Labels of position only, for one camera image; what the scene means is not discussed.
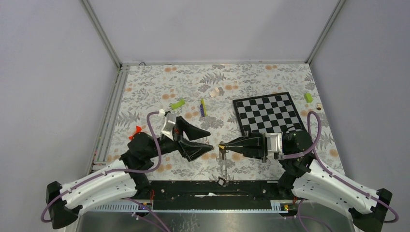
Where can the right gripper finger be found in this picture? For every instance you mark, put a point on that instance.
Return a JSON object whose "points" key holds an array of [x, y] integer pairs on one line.
{"points": [[253, 152], [249, 140]]}

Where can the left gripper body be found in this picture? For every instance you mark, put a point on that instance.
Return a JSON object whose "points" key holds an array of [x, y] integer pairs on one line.
{"points": [[175, 147]]}

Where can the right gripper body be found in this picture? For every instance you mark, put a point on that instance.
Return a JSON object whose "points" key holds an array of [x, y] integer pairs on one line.
{"points": [[270, 152]]}

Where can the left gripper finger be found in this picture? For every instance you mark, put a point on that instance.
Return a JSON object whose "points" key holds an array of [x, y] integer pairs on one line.
{"points": [[192, 150], [192, 132]]}

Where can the large silver keyring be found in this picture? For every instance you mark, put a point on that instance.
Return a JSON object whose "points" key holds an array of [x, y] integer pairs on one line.
{"points": [[223, 179]]}

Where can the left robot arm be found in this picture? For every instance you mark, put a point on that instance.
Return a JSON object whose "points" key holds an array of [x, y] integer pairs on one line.
{"points": [[125, 177]]}

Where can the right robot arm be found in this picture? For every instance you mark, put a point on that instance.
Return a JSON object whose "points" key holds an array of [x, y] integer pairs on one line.
{"points": [[307, 177]]}

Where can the black white chessboard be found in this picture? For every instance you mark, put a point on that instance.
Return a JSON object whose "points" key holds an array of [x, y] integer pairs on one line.
{"points": [[274, 113]]}

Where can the green curved block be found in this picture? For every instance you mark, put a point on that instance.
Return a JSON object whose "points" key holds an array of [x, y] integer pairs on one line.
{"points": [[178, 104]]}

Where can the floral table mat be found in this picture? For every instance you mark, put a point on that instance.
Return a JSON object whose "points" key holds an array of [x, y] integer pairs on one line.
{"points": [[145, 89]]}

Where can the red curved block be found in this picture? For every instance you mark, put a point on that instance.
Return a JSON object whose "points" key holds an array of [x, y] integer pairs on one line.
{"points": [[137, 130]]}

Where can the cream toy block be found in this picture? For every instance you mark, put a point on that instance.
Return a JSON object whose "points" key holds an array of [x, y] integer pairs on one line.
{"points": [[214, 92]]}

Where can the small green block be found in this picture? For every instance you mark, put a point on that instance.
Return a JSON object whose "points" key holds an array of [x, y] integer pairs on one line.
{"points": [[308, 97]]}

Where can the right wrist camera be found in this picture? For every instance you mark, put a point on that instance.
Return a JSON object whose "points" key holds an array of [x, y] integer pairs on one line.
{"points": [[274, 145]]}

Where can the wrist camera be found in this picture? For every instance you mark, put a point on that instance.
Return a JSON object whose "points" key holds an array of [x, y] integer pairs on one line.
{"points": [[169, 123], [274, 145]]}

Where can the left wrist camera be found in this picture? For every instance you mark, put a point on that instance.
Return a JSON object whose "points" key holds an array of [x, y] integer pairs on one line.
{"points": [[169, 123]]}

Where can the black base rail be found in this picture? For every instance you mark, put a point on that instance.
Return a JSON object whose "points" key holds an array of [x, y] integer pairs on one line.
{"points": [[253, 195]]}

